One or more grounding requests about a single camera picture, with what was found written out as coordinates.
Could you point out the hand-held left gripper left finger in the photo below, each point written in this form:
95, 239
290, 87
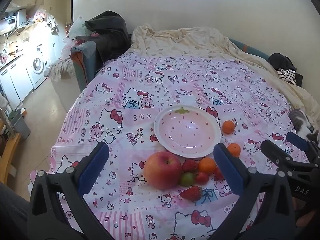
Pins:
93, 170

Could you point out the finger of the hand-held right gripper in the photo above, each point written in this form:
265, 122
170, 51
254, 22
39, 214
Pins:
280, 155
297, 138

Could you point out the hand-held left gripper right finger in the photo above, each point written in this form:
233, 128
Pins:
227, 167

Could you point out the small orange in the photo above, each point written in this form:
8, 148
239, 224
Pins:
228, 126
234, 149
207, 165

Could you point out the small red strawberry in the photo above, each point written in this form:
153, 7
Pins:
189, 165

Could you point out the green grape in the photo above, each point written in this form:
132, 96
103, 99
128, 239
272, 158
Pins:
187, 179

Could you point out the large red strawberry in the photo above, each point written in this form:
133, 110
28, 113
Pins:
192, 193

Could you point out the pink strawberry print plate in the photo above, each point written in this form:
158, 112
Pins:
186, 132

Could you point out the red yellow apple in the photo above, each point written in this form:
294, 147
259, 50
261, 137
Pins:
162, 170

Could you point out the person's right hand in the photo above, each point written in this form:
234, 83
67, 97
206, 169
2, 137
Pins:
303, 216

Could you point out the red cherry tomato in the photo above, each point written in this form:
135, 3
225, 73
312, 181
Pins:
218, 173
201, 177

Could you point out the grey white cat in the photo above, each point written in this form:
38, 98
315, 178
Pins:
302, 125

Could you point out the striped garment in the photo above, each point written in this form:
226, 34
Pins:
287, 75

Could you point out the dark garment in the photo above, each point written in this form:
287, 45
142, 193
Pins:
281, 60

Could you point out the pink cartoon printed blanket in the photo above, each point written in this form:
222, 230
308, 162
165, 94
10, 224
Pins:
140, 100

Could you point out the grey trash bin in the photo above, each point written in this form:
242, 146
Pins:
21, 125

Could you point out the wooden chair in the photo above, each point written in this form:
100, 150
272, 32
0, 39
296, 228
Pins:
7, 152

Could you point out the person's grey trouser leg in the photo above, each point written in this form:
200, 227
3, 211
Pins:
12, 212

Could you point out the blue mattress edge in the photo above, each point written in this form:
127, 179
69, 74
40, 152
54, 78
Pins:
247, 47

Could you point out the beige throw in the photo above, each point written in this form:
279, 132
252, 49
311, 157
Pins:
60, 70

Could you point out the blue grey armchair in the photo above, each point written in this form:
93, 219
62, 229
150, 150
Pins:
85, 60

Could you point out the white washing machine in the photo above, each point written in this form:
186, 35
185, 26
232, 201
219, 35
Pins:
37, 63

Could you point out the white kitchen cabinets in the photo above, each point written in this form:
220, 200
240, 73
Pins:
12, 80

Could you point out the cream duvet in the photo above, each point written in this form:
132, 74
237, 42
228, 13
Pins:
200, 40

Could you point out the black bag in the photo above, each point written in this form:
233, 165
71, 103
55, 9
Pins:
108, 27

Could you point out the white plastic bag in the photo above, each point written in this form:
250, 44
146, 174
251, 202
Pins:
76, 27

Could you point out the white grey appliance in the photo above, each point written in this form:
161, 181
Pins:
13, 18

